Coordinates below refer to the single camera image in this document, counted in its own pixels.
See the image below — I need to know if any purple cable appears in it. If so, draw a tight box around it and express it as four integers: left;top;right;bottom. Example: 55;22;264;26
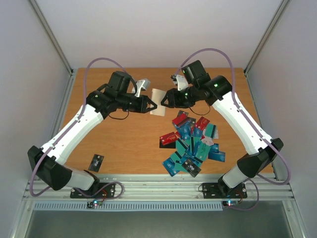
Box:
29;58;138;199
174;48;291;211

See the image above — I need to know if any red vip card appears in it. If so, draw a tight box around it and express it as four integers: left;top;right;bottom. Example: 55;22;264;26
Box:
159;132;178;146
194;117;210;131

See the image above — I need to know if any blue card bottom left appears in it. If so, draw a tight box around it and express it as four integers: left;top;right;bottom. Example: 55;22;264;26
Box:
162;157;180;177

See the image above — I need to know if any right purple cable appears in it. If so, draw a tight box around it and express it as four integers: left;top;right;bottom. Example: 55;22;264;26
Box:
174;48;291;211

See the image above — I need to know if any small circuit board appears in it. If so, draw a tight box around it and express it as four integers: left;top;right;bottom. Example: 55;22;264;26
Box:
86;200;103;209
222;200;240;207

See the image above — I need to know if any red VIP card left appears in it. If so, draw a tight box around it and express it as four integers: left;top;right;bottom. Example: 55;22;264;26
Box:
159;132;178;146

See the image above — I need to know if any teal card upper right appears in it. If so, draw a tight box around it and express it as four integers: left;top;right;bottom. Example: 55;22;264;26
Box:
203;123;217;139

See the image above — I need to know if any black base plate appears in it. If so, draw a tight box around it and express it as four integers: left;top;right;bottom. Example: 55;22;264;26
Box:
70;182;115;199
199;182;248;199

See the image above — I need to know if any teal VIP card centre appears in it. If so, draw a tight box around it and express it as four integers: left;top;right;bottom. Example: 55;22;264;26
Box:
193;141;211;161

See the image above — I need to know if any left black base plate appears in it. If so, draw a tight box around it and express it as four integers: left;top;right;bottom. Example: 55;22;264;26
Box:
70;182;115;199

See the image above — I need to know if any blue card right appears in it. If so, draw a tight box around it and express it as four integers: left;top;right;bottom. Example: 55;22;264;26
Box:
208;151;226;163

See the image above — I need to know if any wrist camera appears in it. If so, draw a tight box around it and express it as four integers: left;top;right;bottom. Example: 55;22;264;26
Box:
171;74;189;91
132;78;151;97

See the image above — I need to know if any left small circuit board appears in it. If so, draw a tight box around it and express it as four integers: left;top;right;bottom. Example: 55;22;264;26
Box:
86;200;103;209

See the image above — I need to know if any aluminium frame post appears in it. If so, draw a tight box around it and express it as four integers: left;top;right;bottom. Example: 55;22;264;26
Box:
243;0;292;75
27;0;74;75

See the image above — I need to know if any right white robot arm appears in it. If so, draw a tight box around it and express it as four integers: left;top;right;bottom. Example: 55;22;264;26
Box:
161;60;284;197

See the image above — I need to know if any blue card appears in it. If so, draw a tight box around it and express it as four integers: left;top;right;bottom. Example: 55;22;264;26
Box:
208;151;226;163
162;157;180;177
178;123;191;140

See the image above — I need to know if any grey slotted cable duct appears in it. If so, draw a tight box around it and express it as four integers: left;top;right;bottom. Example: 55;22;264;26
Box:
33;201;223;212

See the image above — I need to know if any beige card holder wallet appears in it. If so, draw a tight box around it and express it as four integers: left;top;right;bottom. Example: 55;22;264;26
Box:
150;88;166;117

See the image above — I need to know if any right small circuit board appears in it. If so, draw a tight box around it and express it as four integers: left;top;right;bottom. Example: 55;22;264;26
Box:
222;200;240;207

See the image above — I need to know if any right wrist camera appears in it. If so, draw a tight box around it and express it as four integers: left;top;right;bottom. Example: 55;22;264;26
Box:
171;74;189;91

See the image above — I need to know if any red VIP card upper right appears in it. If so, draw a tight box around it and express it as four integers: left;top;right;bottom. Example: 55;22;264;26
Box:
194;117;210;131

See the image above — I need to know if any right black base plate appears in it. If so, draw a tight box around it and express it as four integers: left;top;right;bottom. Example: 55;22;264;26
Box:
199;182;248;199

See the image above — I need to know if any lone black VIP card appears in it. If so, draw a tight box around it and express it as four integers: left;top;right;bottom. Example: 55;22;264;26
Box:
88;154;104;172

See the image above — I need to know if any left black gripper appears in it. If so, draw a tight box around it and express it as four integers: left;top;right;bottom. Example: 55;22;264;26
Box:
118;93;158;114

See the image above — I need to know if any right aluminium frame post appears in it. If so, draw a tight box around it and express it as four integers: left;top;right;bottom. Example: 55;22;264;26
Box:
243;0;292;75

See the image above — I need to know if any red card top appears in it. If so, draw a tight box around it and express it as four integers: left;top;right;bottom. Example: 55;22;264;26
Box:
172;114;188;126

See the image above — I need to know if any blue card centre top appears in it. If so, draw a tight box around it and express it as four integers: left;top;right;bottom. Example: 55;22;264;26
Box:
178;123;191;140

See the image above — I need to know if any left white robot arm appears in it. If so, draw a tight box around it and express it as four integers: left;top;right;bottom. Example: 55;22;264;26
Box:
27;71;157;197

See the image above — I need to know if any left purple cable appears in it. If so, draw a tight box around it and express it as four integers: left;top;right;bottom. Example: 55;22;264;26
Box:
29;58;138;199

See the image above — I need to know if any left aluminium frame post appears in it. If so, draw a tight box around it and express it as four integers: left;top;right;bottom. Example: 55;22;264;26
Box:
27;0;74;75

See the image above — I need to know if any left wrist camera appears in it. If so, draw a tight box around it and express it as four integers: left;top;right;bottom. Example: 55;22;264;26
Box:
132;78;151;97

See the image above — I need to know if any white red card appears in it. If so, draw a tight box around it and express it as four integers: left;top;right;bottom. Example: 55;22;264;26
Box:
201;137;214;146

